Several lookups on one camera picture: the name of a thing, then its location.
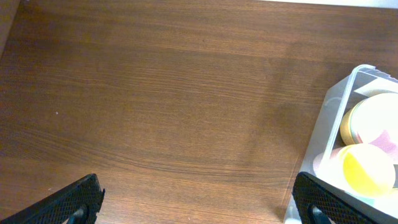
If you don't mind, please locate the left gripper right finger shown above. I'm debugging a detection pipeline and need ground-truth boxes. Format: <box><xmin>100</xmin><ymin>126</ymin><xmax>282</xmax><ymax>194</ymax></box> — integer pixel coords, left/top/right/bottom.
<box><xmin>292</xmin><ymin>172</ymin><xmax>381</xmax><ymax>223</ymax></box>

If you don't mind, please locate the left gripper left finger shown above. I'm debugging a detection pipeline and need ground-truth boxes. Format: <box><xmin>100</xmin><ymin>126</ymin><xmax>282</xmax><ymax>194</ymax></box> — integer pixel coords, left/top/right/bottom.
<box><xmin>1</xmin><ymin>174</ymin><xmax>105</xmax><ymax>224</ymax></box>

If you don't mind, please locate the pink plastic cup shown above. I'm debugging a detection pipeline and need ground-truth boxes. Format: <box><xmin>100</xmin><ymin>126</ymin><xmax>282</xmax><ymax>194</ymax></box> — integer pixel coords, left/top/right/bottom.
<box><xmin>313</xmin><ymin>147</ymin><xmax>346</xmax><ymax>187</ymax></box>

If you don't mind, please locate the yellow plastic cup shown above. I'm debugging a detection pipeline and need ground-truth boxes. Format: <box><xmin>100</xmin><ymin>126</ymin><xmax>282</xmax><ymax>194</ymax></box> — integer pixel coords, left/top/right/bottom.
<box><xmin>335</xmin><ymin>144</ymin><xmax>396</xmax><ymax>198</ymax></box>

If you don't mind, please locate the yellow plastic bowl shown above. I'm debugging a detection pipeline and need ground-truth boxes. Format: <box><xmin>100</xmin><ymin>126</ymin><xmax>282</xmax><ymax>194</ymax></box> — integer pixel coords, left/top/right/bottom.
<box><xmin>340</xmin><ymin>108</ymin><xmax>356</xmax><ymax>145</ymax></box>

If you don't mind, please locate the pink plastic bowl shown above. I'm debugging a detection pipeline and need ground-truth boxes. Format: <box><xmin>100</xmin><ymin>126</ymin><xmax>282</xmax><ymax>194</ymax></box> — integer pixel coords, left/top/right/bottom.
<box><xmin>350</xmin><ymin>93</ymin><xmax>397</xmax><ymax>164</ymax></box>

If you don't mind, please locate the clear plastic storage container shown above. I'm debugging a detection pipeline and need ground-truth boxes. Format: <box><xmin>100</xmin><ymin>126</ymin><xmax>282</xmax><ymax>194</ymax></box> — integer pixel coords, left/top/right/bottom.
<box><xmin>284</xmin><ymin>64</ymin><xmax>397</xmax><ymax>223</ymax></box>

